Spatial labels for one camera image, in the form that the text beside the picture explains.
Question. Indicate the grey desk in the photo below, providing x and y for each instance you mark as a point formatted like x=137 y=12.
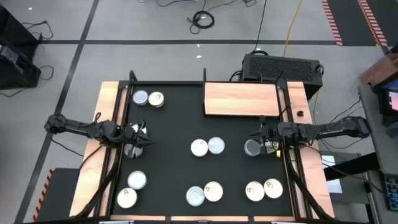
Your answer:
x=376 y=140

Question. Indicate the black desk bar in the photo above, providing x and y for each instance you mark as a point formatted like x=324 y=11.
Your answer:
x=351 y=166

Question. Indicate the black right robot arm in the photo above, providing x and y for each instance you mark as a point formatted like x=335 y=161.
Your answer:
x=335 y=128

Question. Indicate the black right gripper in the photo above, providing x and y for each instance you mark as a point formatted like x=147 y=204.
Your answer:
x=273 y=132

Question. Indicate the black floor panel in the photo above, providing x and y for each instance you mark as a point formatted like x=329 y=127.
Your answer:
x=15 y=26

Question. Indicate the black monitor pink screen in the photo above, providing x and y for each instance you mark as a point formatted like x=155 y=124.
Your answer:
x=392 y=101

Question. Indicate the black keyboard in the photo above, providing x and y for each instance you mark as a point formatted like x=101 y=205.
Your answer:
x=392 y=193

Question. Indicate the cardboard box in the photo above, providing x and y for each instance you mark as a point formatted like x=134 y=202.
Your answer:
x=381 y=70

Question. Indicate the small black knob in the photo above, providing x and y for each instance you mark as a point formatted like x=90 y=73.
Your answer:
x=300 y=113

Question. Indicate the tuna can green label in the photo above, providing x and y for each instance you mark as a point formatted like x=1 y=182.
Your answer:
x=252 y=148
x=216 y=145
x=140 y=97
x=137 y=180
x=129 y=152
x=195 y=196

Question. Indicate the white paper sheet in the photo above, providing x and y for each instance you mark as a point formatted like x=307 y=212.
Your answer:
x=329 y=160

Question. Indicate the black metal rig frame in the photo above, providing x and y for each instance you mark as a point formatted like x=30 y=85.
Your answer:
x=204 y=74

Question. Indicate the black mat orange stripes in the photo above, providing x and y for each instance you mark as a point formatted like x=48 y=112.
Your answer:
x=351 y=21
x=59 y=196

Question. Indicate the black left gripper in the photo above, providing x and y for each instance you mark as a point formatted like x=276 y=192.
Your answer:
x=130 y=139

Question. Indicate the black computer case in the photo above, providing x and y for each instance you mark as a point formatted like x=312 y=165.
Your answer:
x=280 y=67

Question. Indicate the wooden shelf board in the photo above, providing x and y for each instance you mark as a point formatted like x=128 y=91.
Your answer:
x=241 y=99

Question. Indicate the small yellow tag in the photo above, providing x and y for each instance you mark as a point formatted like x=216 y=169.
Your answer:
x=278 y=153

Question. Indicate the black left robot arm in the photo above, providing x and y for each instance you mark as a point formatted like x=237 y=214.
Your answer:
x=77 y=127

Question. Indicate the black table mat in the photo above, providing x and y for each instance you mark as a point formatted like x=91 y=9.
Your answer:
x=174 y=124

